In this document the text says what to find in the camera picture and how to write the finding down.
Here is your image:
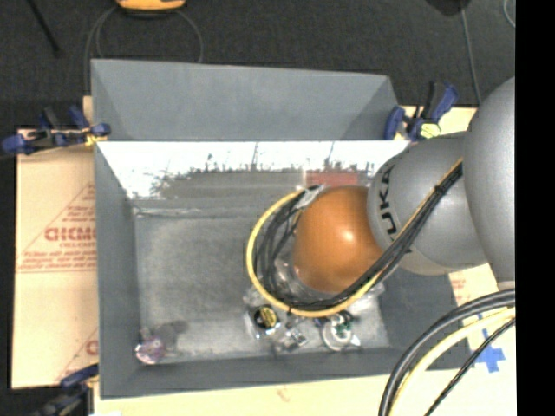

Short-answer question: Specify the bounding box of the brown cardboard board red print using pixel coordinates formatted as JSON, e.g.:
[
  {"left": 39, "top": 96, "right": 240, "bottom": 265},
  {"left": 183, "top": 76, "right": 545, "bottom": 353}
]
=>
[{"left": 9, "top": 95, "right": 101, "bottom": 390}]

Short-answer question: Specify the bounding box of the grey metal bin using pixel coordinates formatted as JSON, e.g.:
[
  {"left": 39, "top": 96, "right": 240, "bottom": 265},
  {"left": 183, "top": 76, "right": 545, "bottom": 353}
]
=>
[{"left": 89, "top": 58, "right": 461, "bottom": 399}]

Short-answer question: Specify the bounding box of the clear purple glass thing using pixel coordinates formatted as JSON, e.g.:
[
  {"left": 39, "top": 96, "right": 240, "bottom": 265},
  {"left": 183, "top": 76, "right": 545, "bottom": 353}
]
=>
[{"left": 134, "top": 328, "right": 168, "bottom": 366}]

